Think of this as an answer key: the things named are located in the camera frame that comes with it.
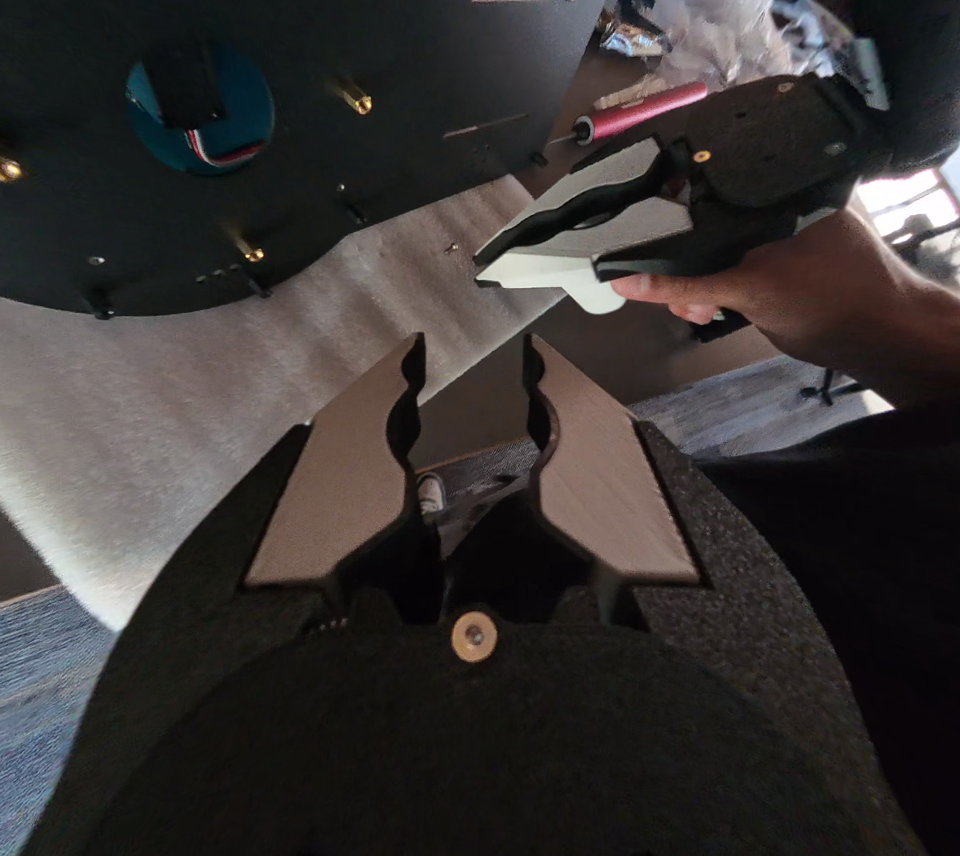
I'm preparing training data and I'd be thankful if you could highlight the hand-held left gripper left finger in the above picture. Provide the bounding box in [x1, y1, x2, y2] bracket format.
[243, 333, 427, 589]

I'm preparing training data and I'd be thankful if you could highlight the person's right hand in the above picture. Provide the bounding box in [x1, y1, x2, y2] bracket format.
[611, 209, 873, 356]

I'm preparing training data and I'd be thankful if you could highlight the silver foil bag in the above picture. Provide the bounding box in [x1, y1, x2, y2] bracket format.
[596, 0, 674, 58]

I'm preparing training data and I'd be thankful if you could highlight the pile of clear parts bags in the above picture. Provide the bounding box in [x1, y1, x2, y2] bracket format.
[660, 0, 804, 85]

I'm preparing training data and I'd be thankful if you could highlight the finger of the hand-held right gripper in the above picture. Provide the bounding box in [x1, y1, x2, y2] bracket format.
[474, 202, 695, 293]
[474, 137, 670, 266]

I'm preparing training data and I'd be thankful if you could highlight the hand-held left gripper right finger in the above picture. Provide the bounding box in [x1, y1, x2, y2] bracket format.
[522, 333, 702, 587]

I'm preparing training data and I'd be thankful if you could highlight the white foam sheet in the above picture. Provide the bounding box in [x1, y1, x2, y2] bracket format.
[0, 173, 571, 636]

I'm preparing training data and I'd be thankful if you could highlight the person's sneaker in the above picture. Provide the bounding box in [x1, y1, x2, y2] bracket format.
[416, 472, 449, 523]

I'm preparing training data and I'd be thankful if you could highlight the blue hobby robot arm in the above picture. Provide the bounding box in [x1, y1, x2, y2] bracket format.
[0, 0, 663, 322]

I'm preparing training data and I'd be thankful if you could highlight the narrow clear sleeve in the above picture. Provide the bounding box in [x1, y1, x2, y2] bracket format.
[592, 74, 669, 113]

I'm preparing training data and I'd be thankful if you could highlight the red screwdriver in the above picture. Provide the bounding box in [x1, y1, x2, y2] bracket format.
[547, 81, 710, 146]

